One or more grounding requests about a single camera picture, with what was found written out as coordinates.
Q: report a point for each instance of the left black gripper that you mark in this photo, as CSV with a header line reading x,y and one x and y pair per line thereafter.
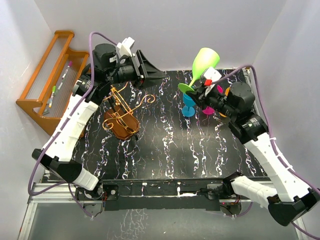
x,y
148,70

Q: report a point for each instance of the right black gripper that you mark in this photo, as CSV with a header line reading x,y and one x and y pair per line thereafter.
x,y
201,94

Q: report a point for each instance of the green wine glass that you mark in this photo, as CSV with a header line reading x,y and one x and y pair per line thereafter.
x,y
203,67

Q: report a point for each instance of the gold wire wine glass rack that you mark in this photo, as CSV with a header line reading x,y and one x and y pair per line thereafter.
x,y
120,117

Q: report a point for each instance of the blue wine glass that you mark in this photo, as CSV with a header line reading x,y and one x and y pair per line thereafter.
x,y
188,110

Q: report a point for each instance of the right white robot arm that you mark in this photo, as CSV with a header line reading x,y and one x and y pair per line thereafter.
x,y
290,197

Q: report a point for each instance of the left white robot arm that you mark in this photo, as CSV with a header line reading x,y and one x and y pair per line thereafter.
x,y
56,155

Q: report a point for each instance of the orange wooden shelf rack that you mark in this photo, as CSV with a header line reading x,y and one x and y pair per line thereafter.
x,y
48,73

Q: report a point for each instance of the pink green marker pen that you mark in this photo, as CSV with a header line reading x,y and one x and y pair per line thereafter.
x,y
55,88

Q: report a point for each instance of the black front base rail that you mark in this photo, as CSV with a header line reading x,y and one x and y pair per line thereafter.
x,y
209,195

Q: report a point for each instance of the aluminium frame rail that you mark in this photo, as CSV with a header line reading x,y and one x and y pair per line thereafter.
x,y
55,193

